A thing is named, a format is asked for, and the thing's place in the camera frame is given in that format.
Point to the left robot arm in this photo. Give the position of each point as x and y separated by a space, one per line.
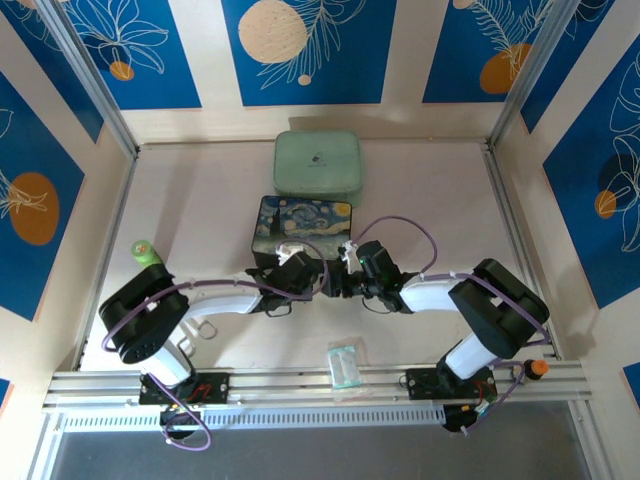
220 302

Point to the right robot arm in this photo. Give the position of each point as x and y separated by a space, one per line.
435 295

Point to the starry night painted box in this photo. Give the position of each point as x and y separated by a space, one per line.
305 225

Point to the clear plastic bag with parts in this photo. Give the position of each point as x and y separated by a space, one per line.
345 367

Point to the flat clear plastic bag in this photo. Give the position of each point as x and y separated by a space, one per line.
357 392

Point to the mint green zipper case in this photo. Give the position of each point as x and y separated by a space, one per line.
317 165

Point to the green cylindrical tube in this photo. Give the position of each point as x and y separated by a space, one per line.
145 252

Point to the orange capped black knob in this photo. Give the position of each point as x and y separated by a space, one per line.
537 368

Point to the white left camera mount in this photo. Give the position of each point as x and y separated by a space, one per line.
289 251

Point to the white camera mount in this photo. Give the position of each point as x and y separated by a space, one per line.
289 251
348 255

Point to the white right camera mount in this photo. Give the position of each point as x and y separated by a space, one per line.
348 255

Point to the aluminium frame rail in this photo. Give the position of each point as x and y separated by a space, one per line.
300 380

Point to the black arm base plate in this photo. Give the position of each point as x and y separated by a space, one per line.
210 387
425 382

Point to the aluminium side rail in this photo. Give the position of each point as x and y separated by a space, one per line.
107 250
515 225

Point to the aluminium frame post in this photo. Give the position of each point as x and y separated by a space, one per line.
530 70
85 70

